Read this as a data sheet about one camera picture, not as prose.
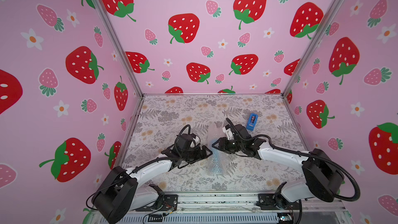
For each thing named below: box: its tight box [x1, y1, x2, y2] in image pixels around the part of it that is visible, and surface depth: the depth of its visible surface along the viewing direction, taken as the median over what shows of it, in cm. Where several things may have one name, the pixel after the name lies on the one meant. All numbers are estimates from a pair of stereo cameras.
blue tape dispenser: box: [246, 113, 259, 132], surface depth 103 cm
